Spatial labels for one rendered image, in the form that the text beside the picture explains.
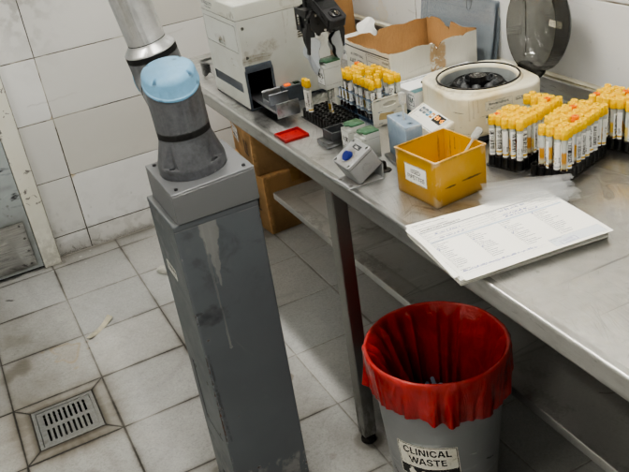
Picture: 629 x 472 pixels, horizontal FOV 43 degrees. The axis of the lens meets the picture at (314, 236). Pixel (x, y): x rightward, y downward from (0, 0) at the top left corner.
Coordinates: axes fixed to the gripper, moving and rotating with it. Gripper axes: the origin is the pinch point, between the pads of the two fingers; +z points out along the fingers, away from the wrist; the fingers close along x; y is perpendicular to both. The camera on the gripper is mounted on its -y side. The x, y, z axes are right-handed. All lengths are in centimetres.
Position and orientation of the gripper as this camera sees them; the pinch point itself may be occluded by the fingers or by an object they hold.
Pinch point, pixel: (328, 66)
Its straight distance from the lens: 191.3
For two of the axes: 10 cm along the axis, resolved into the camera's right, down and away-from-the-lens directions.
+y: -4.6, -3.7, 8.1
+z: 1.3, 8.7, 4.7
